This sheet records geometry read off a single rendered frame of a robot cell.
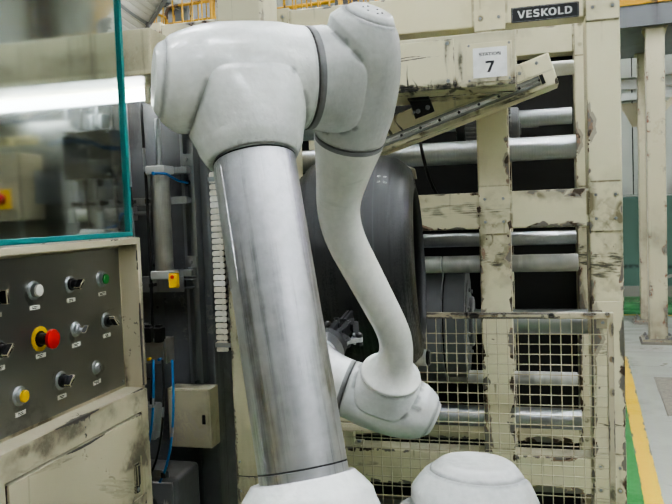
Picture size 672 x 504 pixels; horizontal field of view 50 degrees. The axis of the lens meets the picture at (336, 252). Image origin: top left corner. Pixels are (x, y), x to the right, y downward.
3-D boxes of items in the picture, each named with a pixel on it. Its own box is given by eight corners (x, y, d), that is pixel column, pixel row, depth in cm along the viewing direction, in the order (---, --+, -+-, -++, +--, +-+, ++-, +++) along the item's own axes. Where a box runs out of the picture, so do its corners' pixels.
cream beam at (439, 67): (300, 101, 207) (298, 49, 206) (323, 112, 231) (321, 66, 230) (517, 84, 191) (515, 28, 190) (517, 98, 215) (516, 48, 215)
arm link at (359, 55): (368, 113, 107) (281, 114, 102) (392, -9, 97) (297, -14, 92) (403, 156, 98) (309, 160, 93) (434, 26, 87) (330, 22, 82)
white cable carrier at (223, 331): (216, 351, 191) (208, 172, 189) (223, 348, 196) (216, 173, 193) (231, 351, 190) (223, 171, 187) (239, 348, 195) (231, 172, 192)
